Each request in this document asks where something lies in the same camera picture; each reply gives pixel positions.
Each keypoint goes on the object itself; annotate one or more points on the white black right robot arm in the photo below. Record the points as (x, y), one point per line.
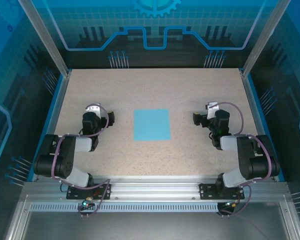
(245, 155)

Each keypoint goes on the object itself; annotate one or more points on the grey metal shelf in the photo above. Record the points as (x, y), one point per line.
(152, 227)

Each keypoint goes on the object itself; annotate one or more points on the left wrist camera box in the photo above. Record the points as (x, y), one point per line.
(92, 108)

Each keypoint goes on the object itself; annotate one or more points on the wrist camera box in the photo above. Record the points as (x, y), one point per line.
(212, 106)
(92, 108)

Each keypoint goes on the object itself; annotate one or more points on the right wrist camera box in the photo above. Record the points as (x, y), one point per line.
(212, 106)

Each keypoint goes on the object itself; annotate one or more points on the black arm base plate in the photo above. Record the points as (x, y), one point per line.
(207, 192)
(75, 194)

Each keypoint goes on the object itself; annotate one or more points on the aluminium front rail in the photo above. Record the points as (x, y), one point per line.
(155, 187)

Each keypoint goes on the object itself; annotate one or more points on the aluminium corner post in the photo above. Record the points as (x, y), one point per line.
(262, 37)
(51, 45)

